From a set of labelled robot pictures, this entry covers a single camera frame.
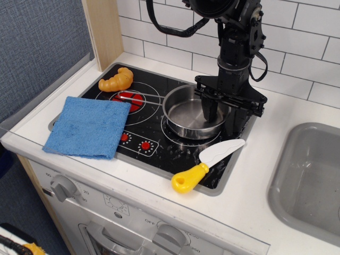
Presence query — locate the grey oven knob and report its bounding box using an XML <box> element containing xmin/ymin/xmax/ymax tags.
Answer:
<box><xmin>50</xmin><ymin>175</ymin><xmax>77</xmax><ymax>202</ymax></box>
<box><xmin>152</xmin><ymin>224</ymin><xmax>186</xmax><ymax>252</ymax></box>

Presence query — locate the yellow black object bottom left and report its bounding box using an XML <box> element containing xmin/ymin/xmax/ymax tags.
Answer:
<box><xmin>1</xmin><ymin>235</ymin><xmax>46</xmax><ymax>255</ymax></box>

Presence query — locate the stainless steel pot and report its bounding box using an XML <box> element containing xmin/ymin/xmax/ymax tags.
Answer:
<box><xmin>112</xmin><ymin>82</ymin><xmax>228</xmax><ymax>140</ymax></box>

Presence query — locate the black braided cable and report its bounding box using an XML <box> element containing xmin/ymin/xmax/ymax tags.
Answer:
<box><xmin>145</xmin><ymin>0</ymin><xmax>210</xmax><ymax>38</ymax></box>

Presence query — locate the grey sink basin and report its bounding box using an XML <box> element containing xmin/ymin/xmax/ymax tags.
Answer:
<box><xmin>268</xmin><ymin>123</ymin><xmax>339</xmax><ymax>246</ymax></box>

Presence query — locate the wooden side panel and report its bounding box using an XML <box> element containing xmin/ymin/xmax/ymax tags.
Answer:
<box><xmin>81</xmin><ymin>0</ymin><xmax>124</xmax><ymax>72</ymax></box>

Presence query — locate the orange toy croissant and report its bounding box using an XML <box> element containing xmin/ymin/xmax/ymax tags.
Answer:
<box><xmin>98</xmin><ymin>67</ymin><xmax>134</xmax><ymax>92</ymax></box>

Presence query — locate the blue napkin cloth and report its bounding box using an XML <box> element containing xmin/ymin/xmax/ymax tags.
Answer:
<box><xmin>42</xmin><ymin>97</ymin><xmax>131</xmax><ymax>160</ymax></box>

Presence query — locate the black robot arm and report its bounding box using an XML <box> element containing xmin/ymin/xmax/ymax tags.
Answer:
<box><xmin>185</xmin><ymin>1</ymin><xmax>267</xmax><ymax>135</ymax></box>

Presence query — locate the yellow white toy knife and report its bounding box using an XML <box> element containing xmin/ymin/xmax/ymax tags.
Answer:
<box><xmin>171</xmin><ymin>139</ymin><xmax>245</xmax><ymax>194</ymax></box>

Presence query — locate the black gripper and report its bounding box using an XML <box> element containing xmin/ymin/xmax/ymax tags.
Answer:
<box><xmin>195</xmin><ymin>65</ymin><xmax>267</xmax><ymax>137</ymax></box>

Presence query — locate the toy oven door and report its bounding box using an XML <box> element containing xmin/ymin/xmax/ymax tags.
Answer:
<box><xmin>77</xmin><ymin>220</ymin><xmax>192</xmax><ymax>255</ymax></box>

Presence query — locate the grey right oven knob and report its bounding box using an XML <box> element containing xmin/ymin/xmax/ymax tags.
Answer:
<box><xmin>152</xmin><ymin>224</ymin><xmax>186</xmax><ymax>252</ymax></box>

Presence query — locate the grey left oven knob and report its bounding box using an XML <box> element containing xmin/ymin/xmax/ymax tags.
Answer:
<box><xmin>50</xmin><ymin>175</ymin><xmax>77</xmax><ymax>202</ymax></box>

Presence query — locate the black toy stove top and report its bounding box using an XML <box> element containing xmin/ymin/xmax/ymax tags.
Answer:
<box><xmin>47</xmin><ymin>62</ymin><xmax>262</xmax><ymax>197</ymax></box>

